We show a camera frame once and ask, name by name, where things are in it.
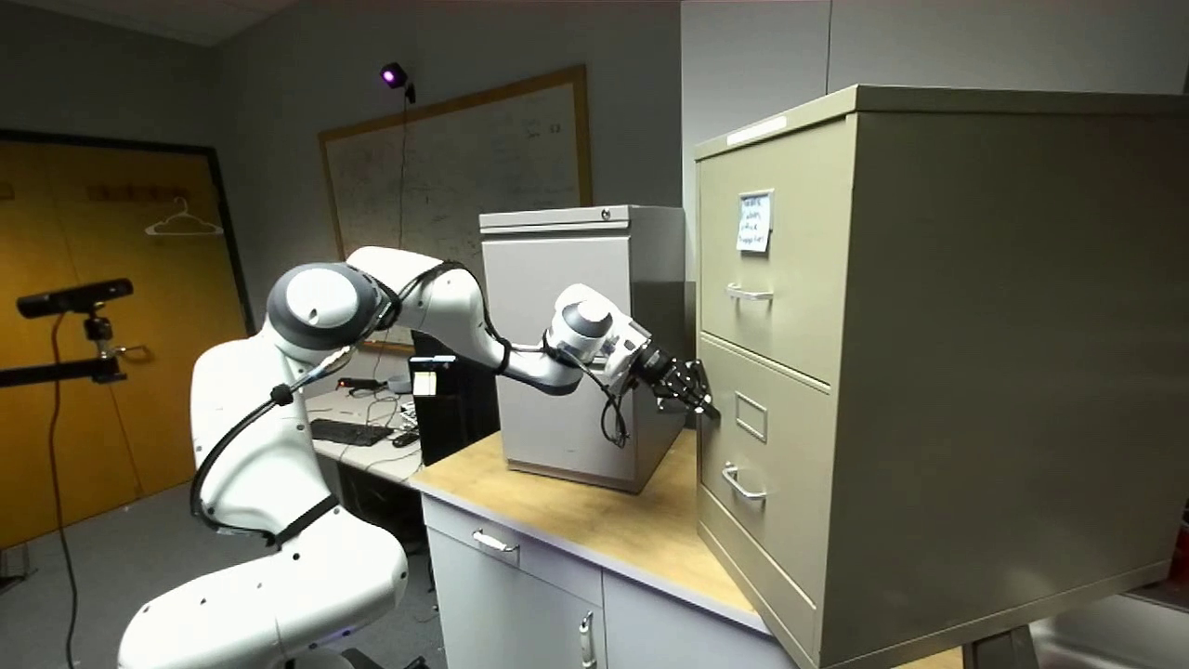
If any ceiling camera with purple light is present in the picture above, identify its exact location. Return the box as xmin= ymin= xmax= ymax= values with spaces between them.
xmin=377 ymin=58 xmax=423 ymax=109

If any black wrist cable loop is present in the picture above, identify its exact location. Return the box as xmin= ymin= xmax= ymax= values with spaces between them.
xmin=596 ymin=364 xmax=637 ymax=453

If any large beige filing cabinet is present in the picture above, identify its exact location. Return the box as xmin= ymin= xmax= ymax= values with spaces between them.
xmin=686 ymin=80 xmax=1189 ymax=669

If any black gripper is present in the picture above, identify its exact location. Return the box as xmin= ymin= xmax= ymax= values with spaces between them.
xmin=637 ymin=346 xmax=724 ymax=429

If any beige filing cabinet drawer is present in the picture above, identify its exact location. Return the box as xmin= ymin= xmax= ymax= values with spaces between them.
xmin=691 ymin=115 xmax=863 ymax=389
xmin=696 ymin=332 xmax=836 ymax=625

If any black camera on stand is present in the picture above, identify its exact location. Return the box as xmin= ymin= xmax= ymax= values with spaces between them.
xmin=0 ymin=276 xmax=141 ymax=394

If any white drawer handle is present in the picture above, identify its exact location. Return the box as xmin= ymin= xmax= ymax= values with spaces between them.
xmin=470 ymin=529 xmax=523 ymax=561

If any black camera stand cable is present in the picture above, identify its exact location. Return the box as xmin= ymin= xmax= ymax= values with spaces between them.
xmin=40 ymin=312 xmax=91 ymax=669

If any black hose on robot arm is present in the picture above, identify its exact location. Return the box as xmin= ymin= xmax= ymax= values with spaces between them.
xmin=187 ymin=375 xmax=345 ymax=550

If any white desk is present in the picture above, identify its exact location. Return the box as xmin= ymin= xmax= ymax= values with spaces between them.
xmin=296 ymin=372 xmax=430 ymax=493

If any white clothes hanger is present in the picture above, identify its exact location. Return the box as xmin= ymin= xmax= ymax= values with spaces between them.
xmin=138 ymin=204 xmax=227 ymax=245

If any wood-framed whiteboard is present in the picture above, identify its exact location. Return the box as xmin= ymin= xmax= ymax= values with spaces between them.
xmin=315 ymin=64 xmax=597 ymax=353

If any small grey filing cabinet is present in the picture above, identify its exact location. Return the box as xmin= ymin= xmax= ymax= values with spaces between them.
xmin=475 ymin=201 xmax=691 ymax=498

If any black keyboard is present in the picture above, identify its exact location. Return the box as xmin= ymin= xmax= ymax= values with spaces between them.
xmin=306 ymin=415 xmax=397 ymax=451

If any beige filing cabinet top drawer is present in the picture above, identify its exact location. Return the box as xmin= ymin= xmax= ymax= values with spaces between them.
xmin=691 ymin=115 xmax=863 ymax=389

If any beige filing cabinet bottom drawer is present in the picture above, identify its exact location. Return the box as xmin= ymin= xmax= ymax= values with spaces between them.
xmin=696 ymin=332 xmax=836 ymax=625

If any black computer tower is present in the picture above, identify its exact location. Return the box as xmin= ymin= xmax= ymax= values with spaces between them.
xmin=408 ymin=328 xmax=501 ymax=467

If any yellow wooden door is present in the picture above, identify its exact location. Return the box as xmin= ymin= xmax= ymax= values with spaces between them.
xmin=0 ymin=127 xmax=259 ymax=550

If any wood-topped grey base cabinet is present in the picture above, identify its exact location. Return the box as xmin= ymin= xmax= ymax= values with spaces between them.
xmin=411 ymin=423 xmax=970 ymax=669

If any white paper label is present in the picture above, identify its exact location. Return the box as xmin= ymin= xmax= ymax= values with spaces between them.
xmin=731 ymin=187 xmax=777 ymax=260

